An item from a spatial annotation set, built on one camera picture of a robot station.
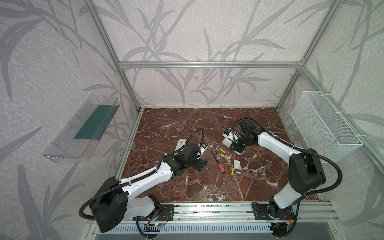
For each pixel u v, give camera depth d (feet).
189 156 2.07
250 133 2.20
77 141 2.08
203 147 2.32
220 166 2.91
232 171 2.86
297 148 1.62
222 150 3.16
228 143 2.79
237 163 2.99
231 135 2.62
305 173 1.50
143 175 1.56
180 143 3.33
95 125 2.23
